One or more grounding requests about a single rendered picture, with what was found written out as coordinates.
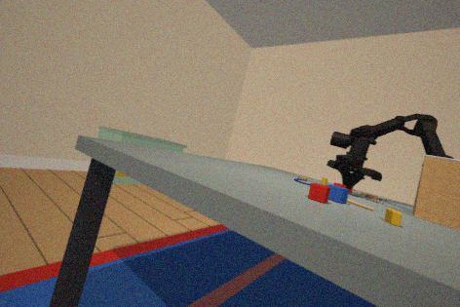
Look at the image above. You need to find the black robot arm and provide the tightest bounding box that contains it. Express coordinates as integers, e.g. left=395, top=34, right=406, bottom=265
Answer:
left=330, top=114, right=454, bottom=168

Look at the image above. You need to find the blue block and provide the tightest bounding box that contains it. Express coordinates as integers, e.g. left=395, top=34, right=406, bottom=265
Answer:
left=328, top=184, right=349, bottom=204

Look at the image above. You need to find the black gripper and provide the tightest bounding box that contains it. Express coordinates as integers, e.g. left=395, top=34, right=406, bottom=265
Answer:
left=326, top=150, right=382, bottom=190

